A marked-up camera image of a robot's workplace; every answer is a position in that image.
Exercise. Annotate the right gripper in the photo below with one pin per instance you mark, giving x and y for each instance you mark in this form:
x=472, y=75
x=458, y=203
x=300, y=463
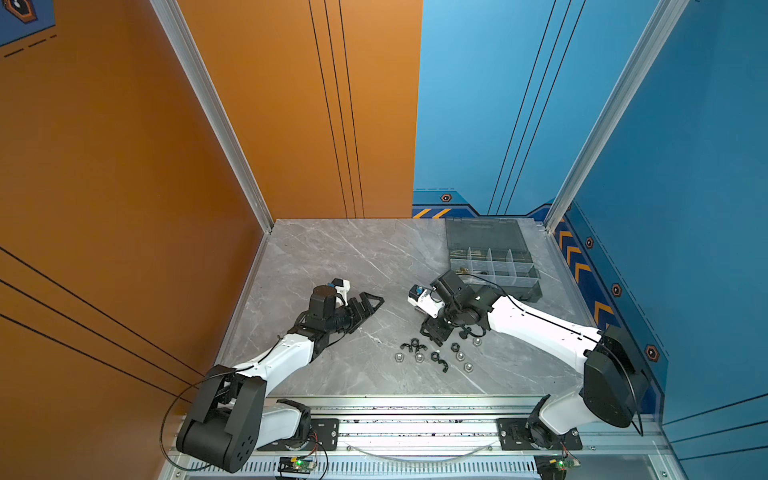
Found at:
x=433, y=331

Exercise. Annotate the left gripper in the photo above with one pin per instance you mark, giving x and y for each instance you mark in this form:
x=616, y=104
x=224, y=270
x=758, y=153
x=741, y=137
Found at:
x=359, y=315

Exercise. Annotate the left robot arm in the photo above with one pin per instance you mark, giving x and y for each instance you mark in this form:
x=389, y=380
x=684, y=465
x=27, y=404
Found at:
x=229, y=418

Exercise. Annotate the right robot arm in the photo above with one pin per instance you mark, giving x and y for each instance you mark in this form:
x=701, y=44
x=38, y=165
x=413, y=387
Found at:
x=614, y=375

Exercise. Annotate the black wing nut front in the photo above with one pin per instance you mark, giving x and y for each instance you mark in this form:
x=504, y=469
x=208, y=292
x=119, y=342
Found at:
x=435, y=357

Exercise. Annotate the clear plastic organizer box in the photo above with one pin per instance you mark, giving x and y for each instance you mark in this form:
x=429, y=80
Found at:
x=493, y=250

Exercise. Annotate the left circuit board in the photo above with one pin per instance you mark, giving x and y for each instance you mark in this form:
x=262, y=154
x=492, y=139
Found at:
x=295, y=468

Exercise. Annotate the circuit board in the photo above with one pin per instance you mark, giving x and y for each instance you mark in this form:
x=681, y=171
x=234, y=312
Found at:
x=555, y=468
x=295, y=468

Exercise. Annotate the right circuit board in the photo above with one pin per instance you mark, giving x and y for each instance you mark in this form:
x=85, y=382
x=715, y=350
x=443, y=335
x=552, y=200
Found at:
x=555, y=468

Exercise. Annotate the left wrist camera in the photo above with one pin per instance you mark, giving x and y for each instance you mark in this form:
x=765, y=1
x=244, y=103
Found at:
x=342, y=288

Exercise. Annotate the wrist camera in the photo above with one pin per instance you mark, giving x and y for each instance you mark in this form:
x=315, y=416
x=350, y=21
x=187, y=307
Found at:
x=342, y=288
x=425, y=300

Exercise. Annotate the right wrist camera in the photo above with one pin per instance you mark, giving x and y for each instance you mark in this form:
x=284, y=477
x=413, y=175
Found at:
x=425, y=300

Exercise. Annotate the front aluminium rail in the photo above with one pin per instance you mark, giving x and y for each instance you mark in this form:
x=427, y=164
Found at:
x=455, y=437

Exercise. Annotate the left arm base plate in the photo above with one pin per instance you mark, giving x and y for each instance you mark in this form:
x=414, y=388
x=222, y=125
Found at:
x=324, y=430

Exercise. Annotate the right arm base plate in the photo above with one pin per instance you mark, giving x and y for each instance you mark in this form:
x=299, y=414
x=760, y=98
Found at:
x=519, y=434

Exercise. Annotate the left aluminium frame post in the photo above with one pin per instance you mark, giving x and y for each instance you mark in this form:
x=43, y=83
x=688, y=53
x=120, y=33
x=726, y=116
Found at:
x=177, y=31

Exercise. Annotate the aluminium frame post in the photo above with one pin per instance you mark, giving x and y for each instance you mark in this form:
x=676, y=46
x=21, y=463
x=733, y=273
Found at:
x=177, y=31
x=652, y=40

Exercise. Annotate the right aluminium frame post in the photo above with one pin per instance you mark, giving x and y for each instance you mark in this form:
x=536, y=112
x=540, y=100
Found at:
x=652, y=40

